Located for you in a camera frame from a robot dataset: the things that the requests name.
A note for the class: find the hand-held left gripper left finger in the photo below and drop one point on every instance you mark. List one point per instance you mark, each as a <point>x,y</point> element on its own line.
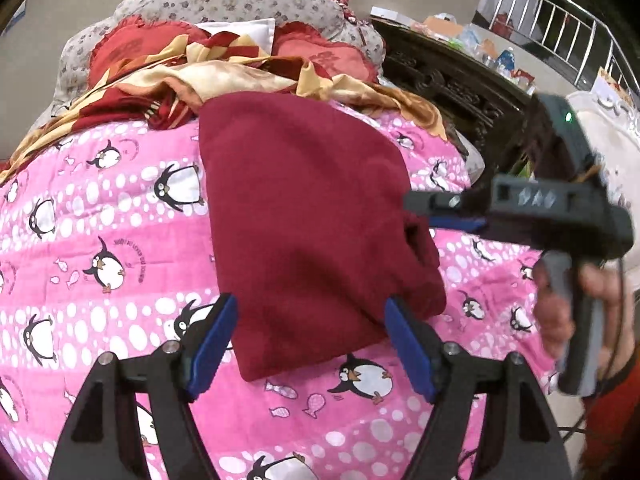
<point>212,350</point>

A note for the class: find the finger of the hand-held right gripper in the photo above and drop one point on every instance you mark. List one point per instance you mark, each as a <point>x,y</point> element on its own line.
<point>450,210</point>

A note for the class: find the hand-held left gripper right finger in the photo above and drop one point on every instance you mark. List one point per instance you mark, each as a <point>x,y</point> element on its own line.
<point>410,350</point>

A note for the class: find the maroon fleece garment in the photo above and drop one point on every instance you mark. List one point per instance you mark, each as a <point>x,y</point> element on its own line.
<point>300,185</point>

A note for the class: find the person's right forearm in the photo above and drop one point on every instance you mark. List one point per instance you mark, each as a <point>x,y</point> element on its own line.
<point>620,420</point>

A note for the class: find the person's right hand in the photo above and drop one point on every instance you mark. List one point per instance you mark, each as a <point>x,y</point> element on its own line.
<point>550,310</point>

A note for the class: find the white patterned cloth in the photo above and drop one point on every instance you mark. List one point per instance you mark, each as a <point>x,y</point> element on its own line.
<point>620,145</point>

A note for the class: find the pink penguin print quilt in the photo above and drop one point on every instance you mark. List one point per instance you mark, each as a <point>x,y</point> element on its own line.
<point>150,240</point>

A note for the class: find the dark carved wooden headboard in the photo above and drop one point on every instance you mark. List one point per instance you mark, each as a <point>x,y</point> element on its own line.
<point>450,75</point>

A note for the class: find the plastic bottle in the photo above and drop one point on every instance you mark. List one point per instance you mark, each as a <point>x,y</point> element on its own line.
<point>507,60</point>

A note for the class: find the metal railing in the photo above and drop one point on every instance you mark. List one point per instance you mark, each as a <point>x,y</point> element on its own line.
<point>570,4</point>

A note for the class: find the red fringed ornament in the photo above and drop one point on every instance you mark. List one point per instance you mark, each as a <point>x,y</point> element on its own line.
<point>342,2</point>

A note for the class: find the red gold satin blanket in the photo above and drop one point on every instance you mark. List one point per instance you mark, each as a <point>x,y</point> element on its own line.
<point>225,77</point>

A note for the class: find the white pillow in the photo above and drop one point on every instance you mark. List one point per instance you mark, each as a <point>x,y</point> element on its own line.
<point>250,32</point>

